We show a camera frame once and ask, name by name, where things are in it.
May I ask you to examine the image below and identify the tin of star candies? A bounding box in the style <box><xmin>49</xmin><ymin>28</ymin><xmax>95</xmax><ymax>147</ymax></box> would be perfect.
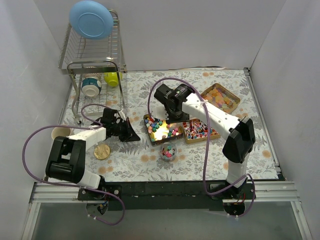
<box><xmin>143</xmin><ymin>114</ymin><xmax>184</xmax><ymax>147</ymax></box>

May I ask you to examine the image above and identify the tin of lollipops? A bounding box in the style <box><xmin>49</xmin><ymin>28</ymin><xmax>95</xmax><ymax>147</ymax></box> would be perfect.
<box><xmin>182</xmin><ymin>119</ymin><xmax>221</xmax><ymax>144</ymax></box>

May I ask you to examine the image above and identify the clear glass bowl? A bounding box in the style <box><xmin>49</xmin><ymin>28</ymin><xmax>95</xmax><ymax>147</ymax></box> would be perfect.
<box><xmin>160</xmin><ymin>142</ymin><xmax>178</xmax><ymax>162</ymax></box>

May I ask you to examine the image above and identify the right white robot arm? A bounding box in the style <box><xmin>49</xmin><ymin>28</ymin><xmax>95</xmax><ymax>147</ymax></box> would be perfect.
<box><xmin>149</xmin><ymin>81</ymin><xmax>256</xmax><ymax>199</ymax></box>

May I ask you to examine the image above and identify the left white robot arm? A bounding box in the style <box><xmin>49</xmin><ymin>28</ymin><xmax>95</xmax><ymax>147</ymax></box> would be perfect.
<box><xmin>45</xmin><ymin>108</ymin><xmax>141</xmax><ymax>200</ymax></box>

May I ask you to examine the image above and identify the floral table mat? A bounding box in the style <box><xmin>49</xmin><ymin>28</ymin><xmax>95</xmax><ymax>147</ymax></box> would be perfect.
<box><xmin>46</xmin><ymin>69</ymin><xmax>280</xmax><ymax>182</ymax></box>

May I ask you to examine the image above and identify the gold round lid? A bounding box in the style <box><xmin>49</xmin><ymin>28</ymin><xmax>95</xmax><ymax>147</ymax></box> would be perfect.
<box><xmin>93</xmin><ymin>143</ymin><xmax>111</xmax><ymax>160</ymax></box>

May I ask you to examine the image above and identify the teal and white bowl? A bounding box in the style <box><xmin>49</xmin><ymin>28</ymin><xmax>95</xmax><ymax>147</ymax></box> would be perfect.
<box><xmin>81</xmin><ymin>76</ymin><xmax>102</xmax><ymax>98</ymax></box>

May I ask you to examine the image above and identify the yellow-green bowl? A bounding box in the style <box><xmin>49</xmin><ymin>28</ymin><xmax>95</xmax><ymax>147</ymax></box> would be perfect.
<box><xmin>103</xmin><ymin>72</ymin><xmax>123</xmax><ymax>87</ymax></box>

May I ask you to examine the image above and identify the beige paper cup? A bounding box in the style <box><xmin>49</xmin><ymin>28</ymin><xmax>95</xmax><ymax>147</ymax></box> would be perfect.
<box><xmin>51</xmin><ymin>126</ymin><xmax>74</xmax><ymax>140</ymax></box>

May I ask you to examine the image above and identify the patterned small bowl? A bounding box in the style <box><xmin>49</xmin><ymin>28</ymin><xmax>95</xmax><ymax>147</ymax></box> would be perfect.
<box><xmin>84</xmin><ymin>66</ymin><xmax>97</xmax><ymax>78</ymax></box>

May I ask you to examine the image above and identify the metal dish rack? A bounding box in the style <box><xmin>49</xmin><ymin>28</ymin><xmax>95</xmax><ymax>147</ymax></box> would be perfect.
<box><xmin>58</xmin><ymin>9</ymin><xmax>127</xmax><ymax>124</ymax></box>

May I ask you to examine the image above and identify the blue plate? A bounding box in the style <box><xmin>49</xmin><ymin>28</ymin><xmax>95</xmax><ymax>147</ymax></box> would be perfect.
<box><xmin>69</xmin><ymin>0</ymin><xmax>114</xmax><ymax>40</ymax></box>

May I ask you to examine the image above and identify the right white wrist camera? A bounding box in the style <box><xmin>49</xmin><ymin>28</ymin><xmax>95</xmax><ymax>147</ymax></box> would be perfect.
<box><xmin>151</xmin><ymin>106</ymin><xmax>169</xmax><ymax>121</ymax></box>

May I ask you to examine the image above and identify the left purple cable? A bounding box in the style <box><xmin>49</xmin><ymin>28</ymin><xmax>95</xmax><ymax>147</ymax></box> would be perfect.
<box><xmin>21</xmin><ymin>103</ymin><xmax>126</xmax><ymax>226</ymax></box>

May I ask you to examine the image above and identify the purple cable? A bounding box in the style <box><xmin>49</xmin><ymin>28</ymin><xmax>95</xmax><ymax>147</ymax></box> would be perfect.
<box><xmin>21</xmin><ymin>103</ymin><xmax>126</xmax><ymax>226</ymax></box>
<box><xmin>147</xmin><ymin>77</ymin><xmax>257</xmax><ymax>217</ymax></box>

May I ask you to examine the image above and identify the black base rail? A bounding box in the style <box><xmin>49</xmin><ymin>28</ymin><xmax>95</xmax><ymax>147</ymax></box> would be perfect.
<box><xmin>77</xmin><ymin>180</ymin><xmax>255</xmax><ymax>211</ymax></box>

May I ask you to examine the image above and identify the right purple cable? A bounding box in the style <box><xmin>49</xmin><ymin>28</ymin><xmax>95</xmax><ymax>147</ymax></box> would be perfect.
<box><xmin>147</xmin><ymin>77</ymin><xmax>257</xmax><ymax>217</ymax></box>

